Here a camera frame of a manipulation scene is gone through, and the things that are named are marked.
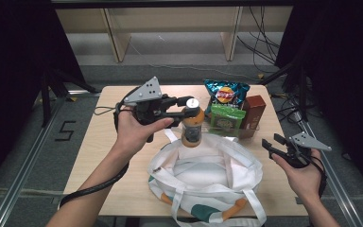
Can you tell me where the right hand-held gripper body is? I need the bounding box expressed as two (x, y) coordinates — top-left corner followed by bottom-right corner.
(284, 131), (333, 169)

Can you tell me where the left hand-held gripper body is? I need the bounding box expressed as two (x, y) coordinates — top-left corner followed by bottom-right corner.
(123, 76), (179, 144)

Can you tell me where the orange juice bottle white cap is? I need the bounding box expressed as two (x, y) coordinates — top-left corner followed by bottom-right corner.
(181, 97), (206, 148)

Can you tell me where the clear plastic tray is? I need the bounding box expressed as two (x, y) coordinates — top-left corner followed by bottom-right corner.
(201, 118), (261, 140)

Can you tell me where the brown box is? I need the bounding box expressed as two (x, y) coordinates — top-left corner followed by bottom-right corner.
(238, 95), (268, 140)

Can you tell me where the blue potato chip bag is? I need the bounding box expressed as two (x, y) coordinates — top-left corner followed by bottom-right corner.
(203, 79), (251, 116)

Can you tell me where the green snack packet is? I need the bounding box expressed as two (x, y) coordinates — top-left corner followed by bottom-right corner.
(209, 103), (247, 137)

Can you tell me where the white and teal tote bag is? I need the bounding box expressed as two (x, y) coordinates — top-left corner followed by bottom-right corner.
(147, 128), (268, 227)

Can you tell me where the person's right hand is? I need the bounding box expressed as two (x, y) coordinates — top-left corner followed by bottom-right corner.
(270, 148), (324, 202)

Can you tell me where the person's left hand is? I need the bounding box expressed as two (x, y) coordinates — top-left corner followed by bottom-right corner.
(115, 106), (175, 158)

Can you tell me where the black metal stand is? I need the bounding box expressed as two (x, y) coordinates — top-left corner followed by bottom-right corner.
(41, 67), (99, 128)
(261, 60), (310, 123)

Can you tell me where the black curtain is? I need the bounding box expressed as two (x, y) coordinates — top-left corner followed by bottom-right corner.
(275, 0), (363, 190)
(0, 0), (87, 197)

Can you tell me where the thin white floor cable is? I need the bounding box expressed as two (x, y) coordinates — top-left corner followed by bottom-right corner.
(129, 37), (253, 79)

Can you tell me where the thick black gripper cable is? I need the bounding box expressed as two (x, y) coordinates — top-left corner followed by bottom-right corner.
(59, 93), (130, 209)
(308, 155), (328, 199)

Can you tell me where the aluminium floor rail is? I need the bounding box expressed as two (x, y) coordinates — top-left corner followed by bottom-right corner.
(0, 91), (102, 227)
(296, 119), (363, 227)

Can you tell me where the thin grey cord loop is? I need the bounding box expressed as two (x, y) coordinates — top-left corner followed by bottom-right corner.
(93, 106), (118, 116)

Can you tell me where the black cable bundle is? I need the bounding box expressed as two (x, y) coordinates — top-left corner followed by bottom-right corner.
(235, 6), (285, 74)

